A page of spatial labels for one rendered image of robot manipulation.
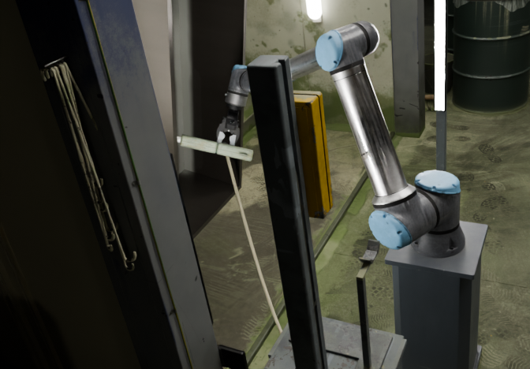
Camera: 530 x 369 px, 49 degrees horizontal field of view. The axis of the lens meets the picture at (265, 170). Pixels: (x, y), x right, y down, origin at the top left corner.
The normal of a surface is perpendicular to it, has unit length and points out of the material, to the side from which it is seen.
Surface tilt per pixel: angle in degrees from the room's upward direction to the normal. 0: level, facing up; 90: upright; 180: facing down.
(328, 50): 83
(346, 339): 0
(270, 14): 90
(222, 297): 0
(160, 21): 89
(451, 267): 0
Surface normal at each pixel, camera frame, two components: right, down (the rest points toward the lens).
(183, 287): 0.89, 0.11
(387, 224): -0.77, 0.46
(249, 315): -0.14, -0.87
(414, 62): -0.44, 0.48
